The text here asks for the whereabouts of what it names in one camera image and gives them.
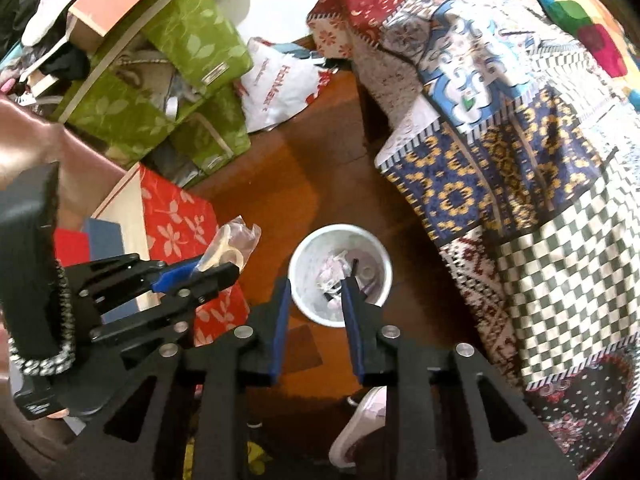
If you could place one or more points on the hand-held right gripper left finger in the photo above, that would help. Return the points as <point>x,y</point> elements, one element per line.
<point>280,330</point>

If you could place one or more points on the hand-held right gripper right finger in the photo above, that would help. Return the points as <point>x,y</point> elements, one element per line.
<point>352,330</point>

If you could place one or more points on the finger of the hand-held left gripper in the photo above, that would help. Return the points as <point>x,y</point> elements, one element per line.
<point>172,277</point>
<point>210,280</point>

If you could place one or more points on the clear plastic wrapper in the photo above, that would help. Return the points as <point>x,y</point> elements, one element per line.
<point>235,240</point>

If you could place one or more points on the red book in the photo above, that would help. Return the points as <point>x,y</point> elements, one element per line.
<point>70,247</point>

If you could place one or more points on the crumpled white paper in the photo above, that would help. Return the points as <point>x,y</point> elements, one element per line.
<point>332,272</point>

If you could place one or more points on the red floral print box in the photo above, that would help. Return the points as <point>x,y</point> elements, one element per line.
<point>175,210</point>

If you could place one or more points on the blue book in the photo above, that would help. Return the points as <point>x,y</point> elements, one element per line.
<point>105,240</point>

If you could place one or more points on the pink glossy furniture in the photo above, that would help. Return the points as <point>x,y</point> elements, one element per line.
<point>60,140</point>

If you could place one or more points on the white plastic bag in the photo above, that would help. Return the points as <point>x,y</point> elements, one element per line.
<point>280,85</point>

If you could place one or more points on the patchwork printed blanket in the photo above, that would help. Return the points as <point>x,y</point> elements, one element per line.
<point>500,160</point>

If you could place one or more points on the white cloth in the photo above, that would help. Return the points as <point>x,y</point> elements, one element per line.
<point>55,10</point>

